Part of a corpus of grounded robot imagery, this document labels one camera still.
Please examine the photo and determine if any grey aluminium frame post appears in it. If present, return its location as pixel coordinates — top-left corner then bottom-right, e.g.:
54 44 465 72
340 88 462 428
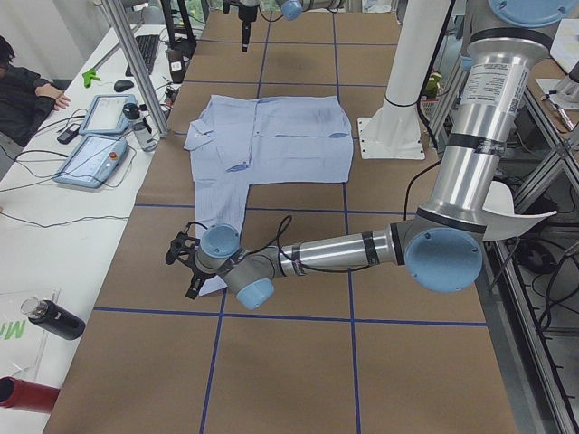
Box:
102 0 169 138

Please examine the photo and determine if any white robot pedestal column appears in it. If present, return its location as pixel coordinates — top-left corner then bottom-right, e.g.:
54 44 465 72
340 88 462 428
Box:
357 0 453 160

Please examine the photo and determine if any dark tumbler with label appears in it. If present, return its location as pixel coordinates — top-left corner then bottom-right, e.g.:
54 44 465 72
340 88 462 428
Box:
166 49 186 84

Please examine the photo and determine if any black thermos bottle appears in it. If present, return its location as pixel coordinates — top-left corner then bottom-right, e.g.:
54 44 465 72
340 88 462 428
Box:
21 297 86 341

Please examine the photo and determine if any upper blue teach pendant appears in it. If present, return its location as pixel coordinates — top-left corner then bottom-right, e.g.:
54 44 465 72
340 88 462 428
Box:
79 94 137 136

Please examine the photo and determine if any red cylinder bottle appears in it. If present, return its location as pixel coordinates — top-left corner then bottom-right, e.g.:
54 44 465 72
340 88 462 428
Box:
1 376 60 414

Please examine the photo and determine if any black computer mouse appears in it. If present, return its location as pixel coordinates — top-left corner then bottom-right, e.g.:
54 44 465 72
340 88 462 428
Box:
113 79 135 93

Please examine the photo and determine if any green plastic toy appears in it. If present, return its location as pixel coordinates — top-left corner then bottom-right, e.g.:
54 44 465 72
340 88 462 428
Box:
81 68 100 89

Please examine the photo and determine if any black mobile phone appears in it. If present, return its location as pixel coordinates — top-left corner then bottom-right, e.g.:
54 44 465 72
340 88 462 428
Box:
56 124 81 145

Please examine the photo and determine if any brown table cover mat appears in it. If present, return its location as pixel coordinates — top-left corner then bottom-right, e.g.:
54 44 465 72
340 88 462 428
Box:
46 12 517 433

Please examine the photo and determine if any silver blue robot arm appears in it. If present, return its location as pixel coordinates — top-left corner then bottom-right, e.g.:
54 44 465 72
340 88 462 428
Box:
185 1 574 309
223 0 345 52

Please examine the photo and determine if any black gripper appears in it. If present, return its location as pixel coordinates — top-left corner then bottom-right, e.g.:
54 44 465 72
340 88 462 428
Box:
238 0 259 52
185 262 216 299

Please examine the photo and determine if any clear water bottle black cap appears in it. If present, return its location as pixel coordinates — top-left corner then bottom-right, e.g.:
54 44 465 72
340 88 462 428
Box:
122 103 157 152

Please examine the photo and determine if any black monitor stand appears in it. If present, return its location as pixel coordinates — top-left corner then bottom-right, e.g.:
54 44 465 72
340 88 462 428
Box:
160 0 197 59

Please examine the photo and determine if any black computer keyboard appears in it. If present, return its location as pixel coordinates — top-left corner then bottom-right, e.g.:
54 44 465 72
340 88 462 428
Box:
135 34 159 75

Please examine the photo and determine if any blue teach pendant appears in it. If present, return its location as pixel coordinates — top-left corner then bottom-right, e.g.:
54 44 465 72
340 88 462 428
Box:
79 94 137 136
53 134 128 189

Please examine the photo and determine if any person in dark jacket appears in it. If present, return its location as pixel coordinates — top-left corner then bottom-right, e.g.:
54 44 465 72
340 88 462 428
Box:
1 37 71 147

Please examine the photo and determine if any blue striped button shirt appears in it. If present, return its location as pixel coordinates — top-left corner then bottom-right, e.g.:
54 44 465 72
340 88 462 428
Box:
182 93 355 297

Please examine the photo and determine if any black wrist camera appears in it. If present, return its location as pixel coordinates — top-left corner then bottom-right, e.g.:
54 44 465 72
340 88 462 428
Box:
165 231 200 268
223 0 239 14

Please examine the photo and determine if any lower blue teach pendant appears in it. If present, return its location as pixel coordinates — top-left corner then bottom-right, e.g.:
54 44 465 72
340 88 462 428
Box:
53 134 128 189

